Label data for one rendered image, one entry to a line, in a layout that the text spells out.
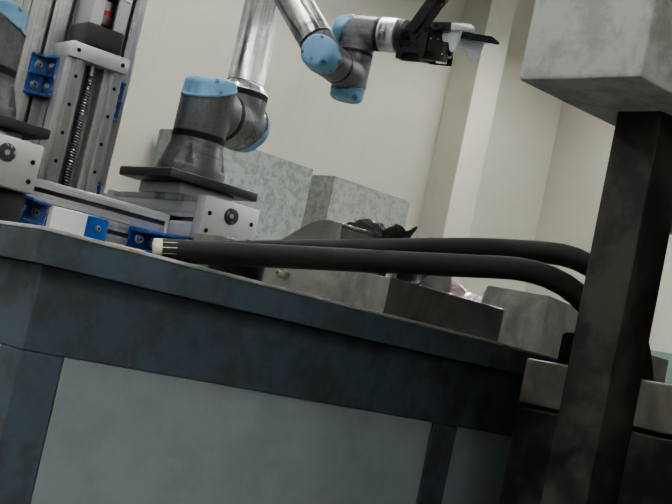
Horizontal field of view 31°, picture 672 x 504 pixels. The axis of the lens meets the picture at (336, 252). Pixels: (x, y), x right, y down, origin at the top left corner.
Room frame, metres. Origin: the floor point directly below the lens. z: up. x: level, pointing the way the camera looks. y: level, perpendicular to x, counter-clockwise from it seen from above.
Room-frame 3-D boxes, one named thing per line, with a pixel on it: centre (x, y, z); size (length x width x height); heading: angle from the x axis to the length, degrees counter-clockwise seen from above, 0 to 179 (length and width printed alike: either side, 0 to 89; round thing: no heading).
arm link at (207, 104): (2.66, 0.34, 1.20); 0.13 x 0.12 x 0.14; 154
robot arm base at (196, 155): (2.65, 0.34, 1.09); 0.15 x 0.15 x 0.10
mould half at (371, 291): (2.03, -0.02, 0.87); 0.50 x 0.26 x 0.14; 42
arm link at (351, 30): (2.66, 0.05, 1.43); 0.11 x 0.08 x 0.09; 64
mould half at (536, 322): (2.33, -0.23, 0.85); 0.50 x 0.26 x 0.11; 59
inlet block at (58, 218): (1.78, 0.40, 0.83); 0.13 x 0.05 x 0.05; 21
